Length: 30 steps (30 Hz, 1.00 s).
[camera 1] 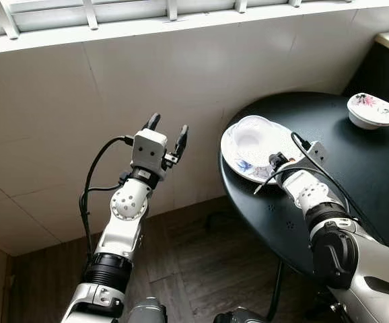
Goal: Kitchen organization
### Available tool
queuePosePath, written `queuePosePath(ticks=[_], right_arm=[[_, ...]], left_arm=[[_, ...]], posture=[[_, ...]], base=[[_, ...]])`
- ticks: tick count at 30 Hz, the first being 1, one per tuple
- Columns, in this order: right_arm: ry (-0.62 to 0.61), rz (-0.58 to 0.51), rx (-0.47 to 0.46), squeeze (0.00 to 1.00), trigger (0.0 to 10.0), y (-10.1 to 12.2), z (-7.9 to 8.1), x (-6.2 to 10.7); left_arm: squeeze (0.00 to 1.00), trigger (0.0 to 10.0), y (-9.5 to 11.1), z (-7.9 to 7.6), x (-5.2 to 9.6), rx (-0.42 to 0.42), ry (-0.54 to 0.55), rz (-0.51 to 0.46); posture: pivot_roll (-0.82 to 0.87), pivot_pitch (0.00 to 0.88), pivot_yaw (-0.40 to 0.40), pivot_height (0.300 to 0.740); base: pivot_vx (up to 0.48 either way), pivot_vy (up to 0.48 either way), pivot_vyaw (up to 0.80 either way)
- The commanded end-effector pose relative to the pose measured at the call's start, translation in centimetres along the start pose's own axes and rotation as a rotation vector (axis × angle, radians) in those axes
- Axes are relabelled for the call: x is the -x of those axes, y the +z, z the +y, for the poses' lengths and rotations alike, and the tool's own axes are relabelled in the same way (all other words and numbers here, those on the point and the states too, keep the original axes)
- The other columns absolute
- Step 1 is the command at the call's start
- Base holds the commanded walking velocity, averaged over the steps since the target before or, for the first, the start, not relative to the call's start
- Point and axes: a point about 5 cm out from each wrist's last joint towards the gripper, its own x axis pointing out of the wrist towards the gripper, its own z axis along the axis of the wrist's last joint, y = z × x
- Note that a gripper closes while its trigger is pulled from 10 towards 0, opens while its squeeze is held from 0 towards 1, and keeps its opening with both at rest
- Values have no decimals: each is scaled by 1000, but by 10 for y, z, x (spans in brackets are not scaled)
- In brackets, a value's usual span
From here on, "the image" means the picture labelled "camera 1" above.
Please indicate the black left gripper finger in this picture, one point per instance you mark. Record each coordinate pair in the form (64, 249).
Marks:
(181, 140)
(153, 122)

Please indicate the white floral plate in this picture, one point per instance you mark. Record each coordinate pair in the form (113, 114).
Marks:
(248, 138)

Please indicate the small white floral bowl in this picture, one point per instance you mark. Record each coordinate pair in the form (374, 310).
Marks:
(373, 111)

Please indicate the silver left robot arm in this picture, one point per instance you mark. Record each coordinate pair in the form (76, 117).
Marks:
(128, 202)

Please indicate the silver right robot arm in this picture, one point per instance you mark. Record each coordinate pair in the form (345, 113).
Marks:
(309, 192)

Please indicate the round black table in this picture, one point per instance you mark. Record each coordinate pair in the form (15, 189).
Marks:
(356, 161)

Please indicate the grey robot left leg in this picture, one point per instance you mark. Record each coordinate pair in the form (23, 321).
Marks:
(147, 313)

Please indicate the grey robot leg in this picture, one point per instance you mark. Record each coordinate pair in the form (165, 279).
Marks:
(238, 316)
(147, 313)

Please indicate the grey robot right leg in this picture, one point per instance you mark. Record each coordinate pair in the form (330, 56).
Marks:
(238, 316)

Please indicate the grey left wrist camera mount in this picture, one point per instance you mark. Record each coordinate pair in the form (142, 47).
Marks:
(149, 148)

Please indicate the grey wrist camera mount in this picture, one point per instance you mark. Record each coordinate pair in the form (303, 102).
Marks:
(315, 153)
(149, 148)

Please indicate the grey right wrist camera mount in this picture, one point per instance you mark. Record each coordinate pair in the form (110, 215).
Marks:
(315, 153)

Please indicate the white barred window frame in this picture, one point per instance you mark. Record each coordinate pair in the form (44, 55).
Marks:
(181, 25)

